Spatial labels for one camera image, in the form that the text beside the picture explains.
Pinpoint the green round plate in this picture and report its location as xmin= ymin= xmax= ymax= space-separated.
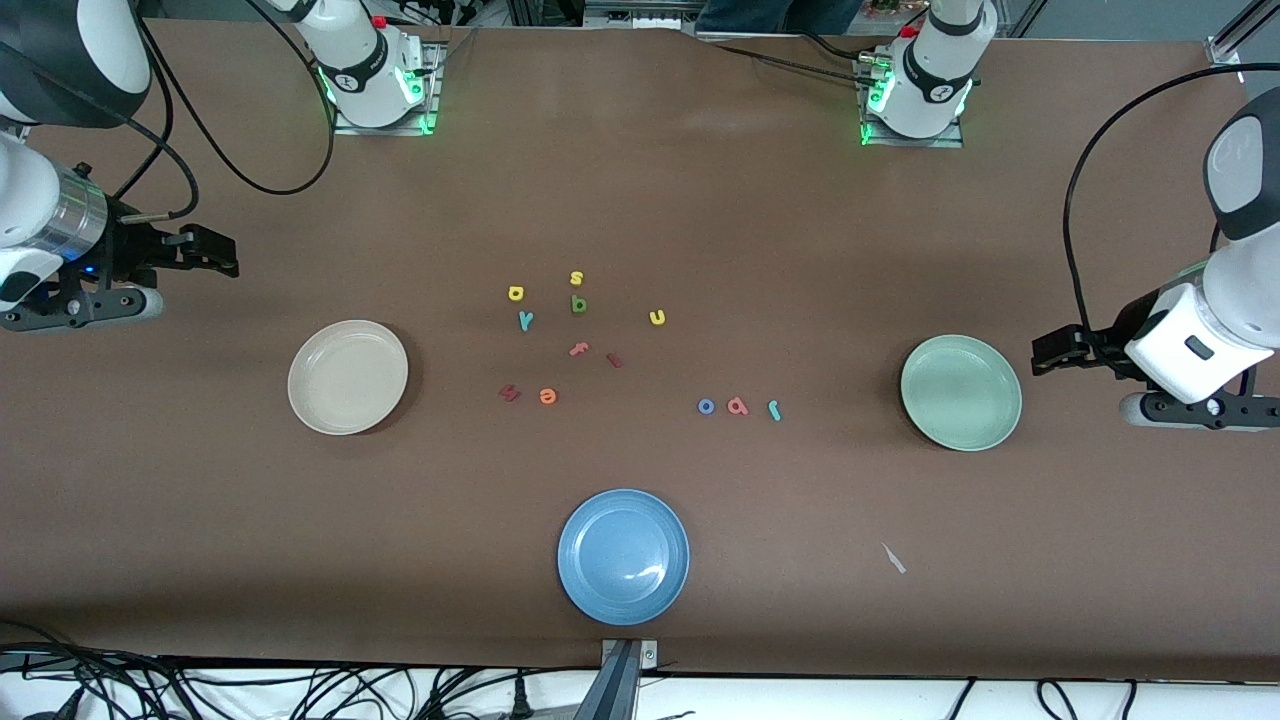
xmin=900 ymin=334 xmax=1024 ymax=453

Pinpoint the beige round plate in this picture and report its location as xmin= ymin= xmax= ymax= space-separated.
xmin=287 ymin=319 xmax=410 ymax=437

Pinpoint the aluminium corner profile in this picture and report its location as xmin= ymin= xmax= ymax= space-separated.
xmin=1208 ymin=0 xmax=1280 ymax=66

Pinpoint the brown table cover sheet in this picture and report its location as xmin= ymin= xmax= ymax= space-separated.
xmin=0 ymin=18 xmax=1280 ymax=683

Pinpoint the blue round plate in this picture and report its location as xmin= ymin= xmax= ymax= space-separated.
xmin=557 ymin=488 xmax=691 ymax=627

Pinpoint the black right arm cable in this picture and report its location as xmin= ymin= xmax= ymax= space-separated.
xmin=115 ymin=0 xmax=336 ymax=221

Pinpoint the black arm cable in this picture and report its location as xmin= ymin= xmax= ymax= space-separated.
xmin=115 ymin=0 xmax=336 ymax=221
xmin=1062 ymin=62 xmax=1280 ymax=351

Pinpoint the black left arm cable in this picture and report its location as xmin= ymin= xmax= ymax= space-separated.
xmin=1062 ymin=62 xmax=1280 ymax=351

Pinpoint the aluminium left arm base plate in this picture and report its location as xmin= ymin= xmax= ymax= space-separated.
xmin=860 ymin=55 xmax=966 ymax=149

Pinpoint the aluminium right arm base plate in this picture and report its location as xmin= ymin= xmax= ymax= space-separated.
xmin=333 ymin=42 xmax=443 ymax=136

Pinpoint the black power cable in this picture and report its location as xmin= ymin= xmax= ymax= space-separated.
xmin=700 ymin=30 xmax=881 ymax=81

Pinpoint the metal camera mount pole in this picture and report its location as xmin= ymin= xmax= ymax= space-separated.
xmin=598 ymin=638 xmax=661 ymax=720

